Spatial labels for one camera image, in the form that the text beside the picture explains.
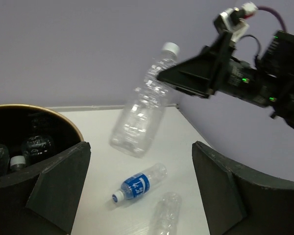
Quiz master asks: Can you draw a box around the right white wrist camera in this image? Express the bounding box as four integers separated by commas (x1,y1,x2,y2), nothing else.
213,2,258,43

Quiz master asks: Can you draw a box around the clear bottle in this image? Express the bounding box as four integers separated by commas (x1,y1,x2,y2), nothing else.
148,192,182,235
21,117,56,165
0,144,27,177
109,42,180,158

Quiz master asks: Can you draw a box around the blue label plastic bottle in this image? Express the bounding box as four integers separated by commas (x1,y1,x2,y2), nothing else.
112,163,168,203

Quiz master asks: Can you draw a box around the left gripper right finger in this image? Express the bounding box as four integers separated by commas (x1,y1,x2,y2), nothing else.
192,141,294,235

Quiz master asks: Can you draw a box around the orange cylindrical bin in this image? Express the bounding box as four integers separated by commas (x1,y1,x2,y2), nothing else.
0,104,84,177

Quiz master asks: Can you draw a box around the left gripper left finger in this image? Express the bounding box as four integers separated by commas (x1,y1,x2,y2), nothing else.
0,141,91,235

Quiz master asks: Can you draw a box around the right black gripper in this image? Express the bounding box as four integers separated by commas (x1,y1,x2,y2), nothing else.
156,30,294,129

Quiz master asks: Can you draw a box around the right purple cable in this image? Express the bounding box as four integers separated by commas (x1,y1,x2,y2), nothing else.
257,5,288,34

